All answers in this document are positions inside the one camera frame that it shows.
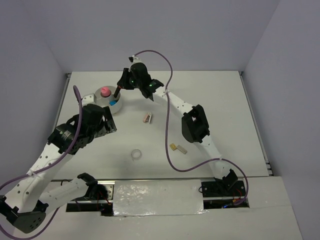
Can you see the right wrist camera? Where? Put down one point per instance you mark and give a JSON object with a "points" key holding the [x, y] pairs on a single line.
{"points": [[134, 60]]}

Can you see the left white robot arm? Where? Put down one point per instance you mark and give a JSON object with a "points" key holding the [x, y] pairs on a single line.
{"points": [[28, 203]]}

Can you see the tan small eraser block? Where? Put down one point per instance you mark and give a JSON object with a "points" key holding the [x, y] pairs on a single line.
{"points": [[173, 146]]}

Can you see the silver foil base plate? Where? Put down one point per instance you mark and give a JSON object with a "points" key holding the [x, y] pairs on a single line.
{"points": [[145, 198]]}

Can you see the grey eraser piece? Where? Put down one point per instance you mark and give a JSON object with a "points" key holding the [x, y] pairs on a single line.
{"points": [[181, 149]]}

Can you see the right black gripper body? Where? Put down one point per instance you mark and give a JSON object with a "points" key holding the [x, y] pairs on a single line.
{"points": [[134, 83]]}

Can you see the clear tape roll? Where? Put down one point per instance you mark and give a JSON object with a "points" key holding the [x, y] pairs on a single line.
{"points": [[135, 154]]}

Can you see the pink mini stapler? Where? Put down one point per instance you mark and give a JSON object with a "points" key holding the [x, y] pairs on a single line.
{"points": [[147, 118]]}

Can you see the pink marker pack bottle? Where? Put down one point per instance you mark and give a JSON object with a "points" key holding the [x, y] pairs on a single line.
{"points": [[105, 92]]}

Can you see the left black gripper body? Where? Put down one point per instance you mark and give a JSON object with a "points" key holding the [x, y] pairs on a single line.
{"points": [[106, 127]]}

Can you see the white round divided organizer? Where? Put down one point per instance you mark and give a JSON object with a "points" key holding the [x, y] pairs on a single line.
{"points": [[104, 102]]}

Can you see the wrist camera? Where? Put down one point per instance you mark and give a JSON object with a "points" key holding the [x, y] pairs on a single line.
{"points": [[134, 60], [89, 99]]}

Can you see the black orange-tip highlighter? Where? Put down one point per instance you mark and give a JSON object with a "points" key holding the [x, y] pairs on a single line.
{"points": [[117, 91]]}

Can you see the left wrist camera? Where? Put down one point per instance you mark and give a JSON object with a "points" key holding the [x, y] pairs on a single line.
{"points": [[89, 99]]}

